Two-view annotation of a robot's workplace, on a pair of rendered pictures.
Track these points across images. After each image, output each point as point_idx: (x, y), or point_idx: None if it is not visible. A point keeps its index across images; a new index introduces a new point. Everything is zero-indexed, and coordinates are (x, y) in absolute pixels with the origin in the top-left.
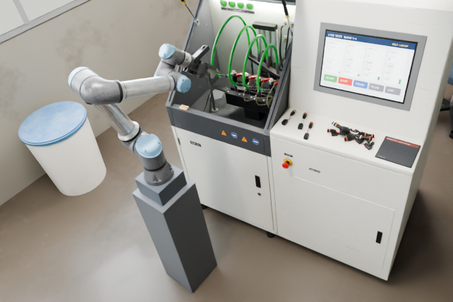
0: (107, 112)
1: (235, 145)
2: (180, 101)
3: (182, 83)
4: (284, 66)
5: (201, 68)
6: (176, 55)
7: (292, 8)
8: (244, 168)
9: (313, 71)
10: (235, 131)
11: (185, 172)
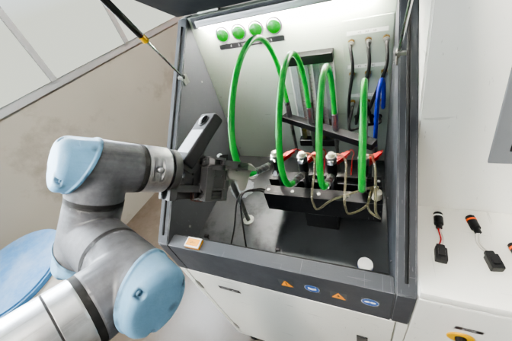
0: None
1: (315, 300)
2: (187, 223)
3: (138, 313)
4: (402, 122)
5: (212, 177)
6: (113, 169)
7: (370, 1)
8: (332, 324)
9: (493, 119)
10: (315, 285)
11: (221, 311)
